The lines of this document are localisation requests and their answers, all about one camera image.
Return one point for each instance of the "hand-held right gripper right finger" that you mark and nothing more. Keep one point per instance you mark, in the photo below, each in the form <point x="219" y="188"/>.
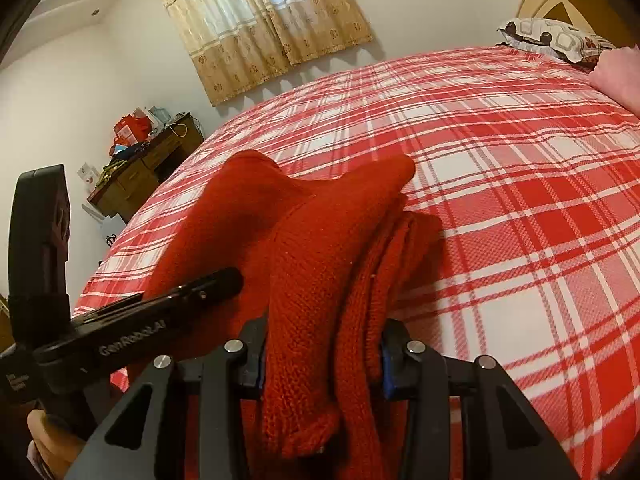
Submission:
<point x="391" y="375"/>

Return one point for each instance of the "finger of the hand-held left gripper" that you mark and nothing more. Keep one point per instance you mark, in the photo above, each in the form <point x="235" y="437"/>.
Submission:
<point x="205" y="285"/>

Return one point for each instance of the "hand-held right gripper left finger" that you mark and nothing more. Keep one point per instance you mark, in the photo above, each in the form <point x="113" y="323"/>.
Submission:
<point x="254" y="362"/>

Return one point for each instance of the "red knitted sweater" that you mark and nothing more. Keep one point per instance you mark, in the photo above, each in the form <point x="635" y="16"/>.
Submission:
<point x="310" y="260"/>

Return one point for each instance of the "person's left hand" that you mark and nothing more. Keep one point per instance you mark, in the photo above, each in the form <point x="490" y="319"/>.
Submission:
<point x="50" y="445"/>

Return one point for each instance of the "white printed paper bag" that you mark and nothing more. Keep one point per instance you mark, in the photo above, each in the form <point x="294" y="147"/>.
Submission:
<point x="111" y="247"/>

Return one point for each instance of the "white printed box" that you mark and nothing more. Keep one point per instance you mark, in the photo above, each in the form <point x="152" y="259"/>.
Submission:
<point x="87" y="176"/>

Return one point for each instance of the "green cloth bundle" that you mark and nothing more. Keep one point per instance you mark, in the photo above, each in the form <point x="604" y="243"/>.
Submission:
<point x="111" y="170"/>

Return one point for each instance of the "brown wooden desk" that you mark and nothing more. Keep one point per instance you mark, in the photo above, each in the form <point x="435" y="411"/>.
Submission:
<point x="137" y="182"/>

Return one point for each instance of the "red gift bag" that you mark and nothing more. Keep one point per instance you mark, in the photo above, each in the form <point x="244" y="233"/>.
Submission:
<point x="130" y="130"/>

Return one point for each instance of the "light blue bag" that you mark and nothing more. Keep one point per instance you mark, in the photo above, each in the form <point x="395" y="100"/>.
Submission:
<point x="156" y="116"/>

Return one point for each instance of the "bed with red plaid sheet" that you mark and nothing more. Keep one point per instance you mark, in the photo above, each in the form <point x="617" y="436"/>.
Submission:
<point x="500" y="185"/>

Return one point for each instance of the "beige floral curtain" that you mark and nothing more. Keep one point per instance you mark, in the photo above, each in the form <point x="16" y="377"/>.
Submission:
<point x="260" y="20"/>

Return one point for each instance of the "patterned pillow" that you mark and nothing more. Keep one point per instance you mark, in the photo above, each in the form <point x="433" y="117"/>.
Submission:
<point x="550" y="37"/>

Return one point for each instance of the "pink pillow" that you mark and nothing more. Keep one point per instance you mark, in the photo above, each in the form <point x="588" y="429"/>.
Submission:
<point x="617" y="77"/>

